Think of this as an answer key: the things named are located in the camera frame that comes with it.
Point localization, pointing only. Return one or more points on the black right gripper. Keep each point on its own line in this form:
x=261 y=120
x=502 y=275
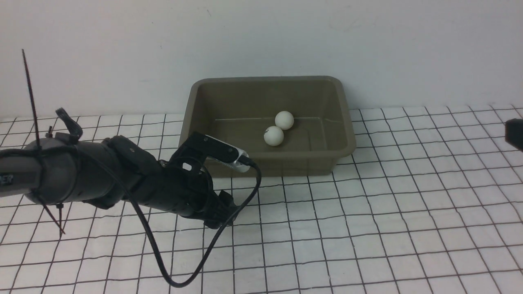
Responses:
x=514 y=133

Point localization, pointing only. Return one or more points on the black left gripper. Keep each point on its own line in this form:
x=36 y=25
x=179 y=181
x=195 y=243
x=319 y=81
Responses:
x=178 y=185

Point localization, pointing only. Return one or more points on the white ping-pong ball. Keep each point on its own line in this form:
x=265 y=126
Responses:
x=273 y=136
x=284 y=120

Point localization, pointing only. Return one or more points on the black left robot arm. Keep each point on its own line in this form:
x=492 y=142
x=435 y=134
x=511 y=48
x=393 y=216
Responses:
x=60 y=168

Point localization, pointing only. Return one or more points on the olive green plastic bin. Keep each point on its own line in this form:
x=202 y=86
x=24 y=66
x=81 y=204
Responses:
x=239 y=110

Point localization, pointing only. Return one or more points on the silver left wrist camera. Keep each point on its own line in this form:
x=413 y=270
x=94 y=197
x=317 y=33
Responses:
x=197 y=148

